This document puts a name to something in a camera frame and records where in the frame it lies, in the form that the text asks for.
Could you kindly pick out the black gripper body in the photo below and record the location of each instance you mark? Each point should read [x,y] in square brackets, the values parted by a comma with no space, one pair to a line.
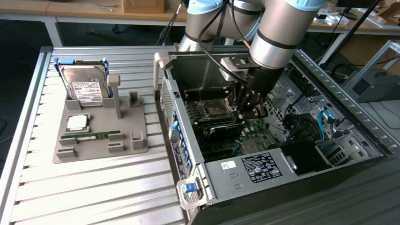
[264,80]

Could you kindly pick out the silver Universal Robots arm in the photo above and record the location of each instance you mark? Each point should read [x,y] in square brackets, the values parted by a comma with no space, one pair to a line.
[275,35]

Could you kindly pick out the silver disk bay cage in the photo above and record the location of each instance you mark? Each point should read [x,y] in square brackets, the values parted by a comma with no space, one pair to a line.
[283,92]

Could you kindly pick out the CPU socket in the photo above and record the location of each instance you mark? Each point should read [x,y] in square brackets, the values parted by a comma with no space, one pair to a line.
[214,109]

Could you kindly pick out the green motherboard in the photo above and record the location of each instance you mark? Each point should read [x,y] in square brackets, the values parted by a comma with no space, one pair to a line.
[255,132]

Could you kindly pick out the grey chipset heatsink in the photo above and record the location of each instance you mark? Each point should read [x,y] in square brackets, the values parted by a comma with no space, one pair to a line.
[251,145]

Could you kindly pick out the black expansion slot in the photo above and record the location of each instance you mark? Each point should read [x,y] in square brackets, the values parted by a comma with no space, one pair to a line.
[219,153]

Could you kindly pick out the grey power supply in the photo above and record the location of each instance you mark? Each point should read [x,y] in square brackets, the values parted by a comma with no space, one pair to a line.
[224,182]

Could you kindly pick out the silver disk bay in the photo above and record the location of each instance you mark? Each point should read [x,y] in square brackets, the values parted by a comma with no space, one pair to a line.
[343,150]

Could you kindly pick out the small white box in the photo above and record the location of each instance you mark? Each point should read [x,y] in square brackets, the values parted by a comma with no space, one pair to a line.
[332,21]

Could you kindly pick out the black stand pole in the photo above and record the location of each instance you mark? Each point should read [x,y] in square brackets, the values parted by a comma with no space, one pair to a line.
[350,34]

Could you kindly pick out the grey computer tower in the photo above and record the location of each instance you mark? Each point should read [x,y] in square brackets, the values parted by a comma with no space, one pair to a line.
[375,86]

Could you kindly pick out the black monitor stand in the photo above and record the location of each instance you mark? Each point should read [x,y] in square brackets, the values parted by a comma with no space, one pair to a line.
[348,14]

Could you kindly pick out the blue case latch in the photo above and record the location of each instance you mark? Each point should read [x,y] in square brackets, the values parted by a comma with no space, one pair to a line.
[190,188]

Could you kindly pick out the open black PC case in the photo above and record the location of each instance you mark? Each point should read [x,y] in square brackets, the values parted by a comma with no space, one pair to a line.
[250,206]

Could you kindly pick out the green RAM stick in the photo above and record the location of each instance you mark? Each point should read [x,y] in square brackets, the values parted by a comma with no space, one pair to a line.
[100,135]

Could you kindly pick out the silver hard disk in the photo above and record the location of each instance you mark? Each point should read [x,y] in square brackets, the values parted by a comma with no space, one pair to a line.
[87,91]

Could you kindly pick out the grey parts rack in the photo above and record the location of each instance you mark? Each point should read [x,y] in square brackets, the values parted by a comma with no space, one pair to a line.
[100,150]

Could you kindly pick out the brown cardboard piece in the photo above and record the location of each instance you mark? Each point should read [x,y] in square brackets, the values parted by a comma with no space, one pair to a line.
[391,11]

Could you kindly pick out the brown cardboard box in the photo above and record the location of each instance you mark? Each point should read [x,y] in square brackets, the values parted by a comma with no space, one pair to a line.
[142,5]

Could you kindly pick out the silver CPU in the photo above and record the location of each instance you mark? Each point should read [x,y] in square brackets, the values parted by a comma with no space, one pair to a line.
[78,123]

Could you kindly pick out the blue disk caddy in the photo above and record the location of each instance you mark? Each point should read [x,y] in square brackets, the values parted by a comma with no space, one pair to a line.
[67,62]

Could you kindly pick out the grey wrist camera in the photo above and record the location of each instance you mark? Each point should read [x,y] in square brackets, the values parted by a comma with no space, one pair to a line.
[230,63]

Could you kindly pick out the aluminium profile frame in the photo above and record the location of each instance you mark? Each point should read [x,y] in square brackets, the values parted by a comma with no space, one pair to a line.
[383,50]

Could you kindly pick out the wooden desk white frame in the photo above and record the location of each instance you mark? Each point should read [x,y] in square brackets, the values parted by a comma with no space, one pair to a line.
[391,29]
[19,9]

